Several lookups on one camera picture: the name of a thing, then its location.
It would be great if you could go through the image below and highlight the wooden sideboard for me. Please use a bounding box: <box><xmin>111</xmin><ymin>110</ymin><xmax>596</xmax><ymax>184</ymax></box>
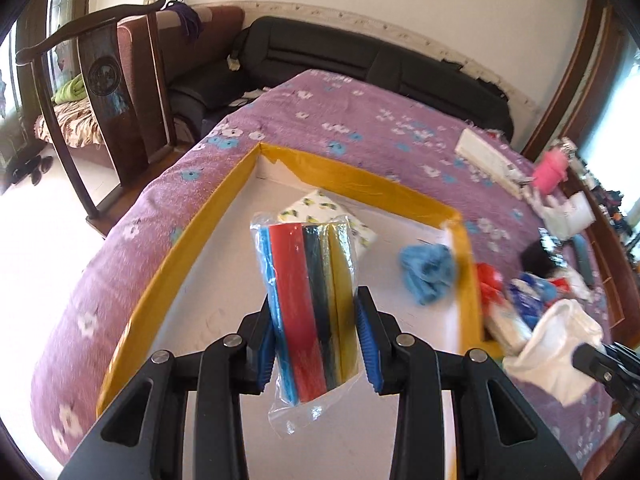
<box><xmin>560</xmin><ymin>150</ymin><xmax>640</xmax><ymax>351</ymax></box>

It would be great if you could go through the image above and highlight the green cloth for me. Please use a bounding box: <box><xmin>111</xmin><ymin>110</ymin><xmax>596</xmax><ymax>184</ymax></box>
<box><xmin>54</xmin><ymin>74</ymin><xmax>88</xmax><ymax>106</ymax></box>

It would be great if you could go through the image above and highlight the brown wooden door frame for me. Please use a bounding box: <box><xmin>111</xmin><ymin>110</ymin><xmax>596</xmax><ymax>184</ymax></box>
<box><xmin>522</xmin><ymin>0</ymin><xmax>618</xmax><ymax>158</ymax></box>

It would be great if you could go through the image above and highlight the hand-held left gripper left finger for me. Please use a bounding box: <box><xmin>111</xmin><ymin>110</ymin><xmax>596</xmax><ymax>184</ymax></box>
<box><xmin>60</xmin><ymin>297</ymin><xmax>276</xmax><ymax>480</ymax></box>

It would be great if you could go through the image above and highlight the black sofa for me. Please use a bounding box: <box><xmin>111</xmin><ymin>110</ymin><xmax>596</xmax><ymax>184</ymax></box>
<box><xmin>167</xmin><ymin>16</ymin><xmax>513</xmax><ymax>141</ymax></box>

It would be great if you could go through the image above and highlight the blue cloth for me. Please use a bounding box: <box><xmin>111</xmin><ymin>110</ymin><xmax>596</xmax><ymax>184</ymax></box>
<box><xmin>397</xmin><ymin>242</ymin><xmax>458</xmax><ymax>307</ymax></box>

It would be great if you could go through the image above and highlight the pale printed tissue pack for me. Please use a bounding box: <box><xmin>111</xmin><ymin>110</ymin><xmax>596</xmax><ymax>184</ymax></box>
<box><xmin>276</xmin><ymin>187</ymin><xmax>378</xmax><ymax>251</ymax></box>

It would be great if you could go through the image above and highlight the pink bottle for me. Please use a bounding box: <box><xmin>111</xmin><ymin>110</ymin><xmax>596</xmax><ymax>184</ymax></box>
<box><xmin>531</xmin><ymin>137</ymin><xmax>576</xmax><ymax>196</ymax></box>

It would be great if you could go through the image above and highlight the white paper pad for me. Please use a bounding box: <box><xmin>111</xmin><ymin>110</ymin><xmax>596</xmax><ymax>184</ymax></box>
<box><xmin>455</xmin><ymin>127</ymin><xmax>526</xmax><ymax>196</ymax></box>

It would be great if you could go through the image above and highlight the brown floral bedding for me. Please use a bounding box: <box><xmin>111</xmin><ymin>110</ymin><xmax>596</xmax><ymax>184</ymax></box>
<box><xmin>35</xmin><ymin>100</ymin><xmax>108</xmax><ymax>148</ymax></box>

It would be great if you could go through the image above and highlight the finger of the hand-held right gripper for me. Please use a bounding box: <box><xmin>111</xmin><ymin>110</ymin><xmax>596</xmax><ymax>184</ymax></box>
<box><xmin>571</xmin><ymin>341</ymin><xmax>640</xmax><ymax>416</ymax></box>

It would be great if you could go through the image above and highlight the black box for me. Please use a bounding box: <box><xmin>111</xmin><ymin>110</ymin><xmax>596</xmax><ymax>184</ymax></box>
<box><xmin>520</xmin><ymin>237</ymin><xmax>568</xmax><ymax>281</ymax></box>

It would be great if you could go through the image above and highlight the purple cloth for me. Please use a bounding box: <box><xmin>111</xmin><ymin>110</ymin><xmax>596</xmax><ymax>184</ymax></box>
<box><xmin>167</xmin><ymin>0</ymin><xmax>203</xmax><ymax>43</ymax></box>

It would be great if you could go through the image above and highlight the dark wooden chair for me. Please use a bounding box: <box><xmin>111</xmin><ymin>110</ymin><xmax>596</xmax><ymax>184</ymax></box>
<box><xmin>15</xmin><ymin>0</ymin><xmax>193</xmax><ymax>238</ymax></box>

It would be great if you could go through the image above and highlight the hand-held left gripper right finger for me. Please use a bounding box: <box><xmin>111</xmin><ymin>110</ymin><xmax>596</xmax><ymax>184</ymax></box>
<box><xmin>354</xmin><ymin>285</ymin><xmax>583</xmax><ymax>480</ymax></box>

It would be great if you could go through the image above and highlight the yellow cardboard box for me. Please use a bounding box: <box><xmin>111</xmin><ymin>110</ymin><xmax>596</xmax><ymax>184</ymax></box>
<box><xmin>96</xmin><ymin>142</ymin><xmax>503</xmax><ymax>480</ymax></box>

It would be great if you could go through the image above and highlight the blue white packet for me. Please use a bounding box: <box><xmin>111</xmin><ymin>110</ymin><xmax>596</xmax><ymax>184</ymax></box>
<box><xmin>507</xmin><ymin>272</ymin><xmax>558</xmax><ymax>318</ymax></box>

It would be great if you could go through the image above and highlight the multicolour sponge pack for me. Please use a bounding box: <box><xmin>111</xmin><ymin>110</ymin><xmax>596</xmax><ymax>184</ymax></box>
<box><xmin>249</xmin><ymin>212</ymin><xmax>362</xmax><ymax>436</ymax></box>

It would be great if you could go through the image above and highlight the white container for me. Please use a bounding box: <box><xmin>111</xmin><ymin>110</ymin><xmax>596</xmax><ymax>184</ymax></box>
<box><xmin>542</xmin><ymin>192</ymin><xmax>596</xmax><ymax>241</ymax></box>

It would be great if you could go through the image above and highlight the white plastic bag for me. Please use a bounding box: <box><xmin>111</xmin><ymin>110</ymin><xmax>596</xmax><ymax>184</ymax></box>
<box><xmin>502</xmin><ymin>299</ymin><xmax>606</xmax><ymax>406</ymax></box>

